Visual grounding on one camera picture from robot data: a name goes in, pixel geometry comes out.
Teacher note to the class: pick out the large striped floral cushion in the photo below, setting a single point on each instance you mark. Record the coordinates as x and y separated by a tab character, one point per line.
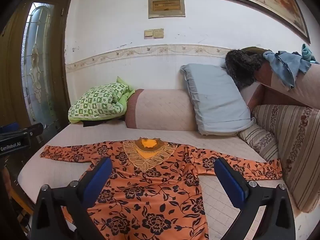
295	142

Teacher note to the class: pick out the small striped floral pillow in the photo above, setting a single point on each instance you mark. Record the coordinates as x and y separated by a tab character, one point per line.
260	140

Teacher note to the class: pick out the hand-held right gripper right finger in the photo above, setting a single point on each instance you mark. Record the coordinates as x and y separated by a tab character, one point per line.
227	177

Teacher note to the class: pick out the gold wall plaque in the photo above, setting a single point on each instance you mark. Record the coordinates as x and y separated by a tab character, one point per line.
166	5

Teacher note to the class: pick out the pink bolster with brown end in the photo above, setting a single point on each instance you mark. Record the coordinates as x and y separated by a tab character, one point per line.
162	110

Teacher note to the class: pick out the teal cloth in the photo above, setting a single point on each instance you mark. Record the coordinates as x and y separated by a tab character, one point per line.
307	53

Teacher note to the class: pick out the dark furry cloth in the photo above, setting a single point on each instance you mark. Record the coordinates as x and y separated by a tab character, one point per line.
242	65

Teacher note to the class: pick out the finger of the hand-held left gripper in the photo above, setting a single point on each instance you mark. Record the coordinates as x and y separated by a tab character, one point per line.
8	127
35	129

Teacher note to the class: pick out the beige light switch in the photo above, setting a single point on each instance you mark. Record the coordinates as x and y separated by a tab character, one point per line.
158	33
148	34

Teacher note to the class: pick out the wooden door with glass pane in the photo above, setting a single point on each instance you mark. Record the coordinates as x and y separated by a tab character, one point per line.
15	67

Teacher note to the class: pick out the orange floral blouse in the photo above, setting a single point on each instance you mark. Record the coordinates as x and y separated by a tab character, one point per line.
155	192

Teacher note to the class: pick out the pink and brown sofa bolster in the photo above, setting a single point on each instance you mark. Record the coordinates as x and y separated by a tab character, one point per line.
307	85

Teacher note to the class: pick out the light blue pillow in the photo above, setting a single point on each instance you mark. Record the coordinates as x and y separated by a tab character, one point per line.
217	100

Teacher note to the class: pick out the green patterned blanket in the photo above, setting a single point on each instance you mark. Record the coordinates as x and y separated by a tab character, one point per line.
100	102

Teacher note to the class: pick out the blue cloth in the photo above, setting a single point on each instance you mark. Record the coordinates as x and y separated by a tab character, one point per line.
287	65

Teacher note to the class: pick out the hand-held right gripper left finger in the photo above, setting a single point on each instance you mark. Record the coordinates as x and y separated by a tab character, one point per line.
100	177

